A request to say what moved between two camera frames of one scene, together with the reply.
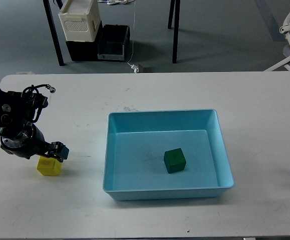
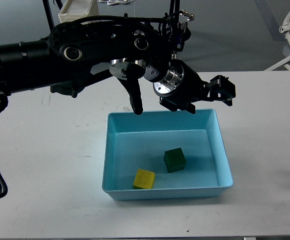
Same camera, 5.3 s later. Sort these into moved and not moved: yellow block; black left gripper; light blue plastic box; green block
Moved: yellow block; black left gripper
Not moved: light blue plastic box; green block
